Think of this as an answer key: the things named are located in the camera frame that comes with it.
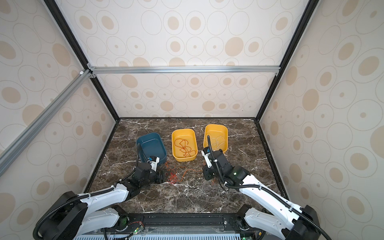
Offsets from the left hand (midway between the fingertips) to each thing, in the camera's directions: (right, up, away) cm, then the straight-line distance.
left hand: (171, 171), depth 85 cm
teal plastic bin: (-16, +14, +18) cm, 28 cm away
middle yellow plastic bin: (+10, +21, +21) cm, 31 cm away
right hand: (+19, +5, -7) cm, 21 cm away
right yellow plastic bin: (+31, +20, +24) cm, 44 cm away
